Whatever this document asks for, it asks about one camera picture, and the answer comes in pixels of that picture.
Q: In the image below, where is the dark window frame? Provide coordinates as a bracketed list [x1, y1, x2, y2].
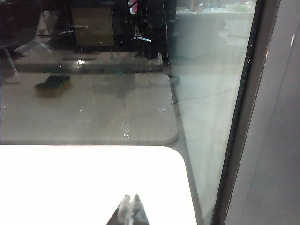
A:
[210, 0, 282, 225]

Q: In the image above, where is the large glass window pane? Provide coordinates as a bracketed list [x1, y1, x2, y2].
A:
[0, 0, 257, 225]

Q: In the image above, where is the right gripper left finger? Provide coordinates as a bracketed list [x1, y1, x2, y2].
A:
[106, 193, 131, 225]

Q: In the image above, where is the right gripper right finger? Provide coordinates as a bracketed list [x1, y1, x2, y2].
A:
[130, 193, 150, 225]

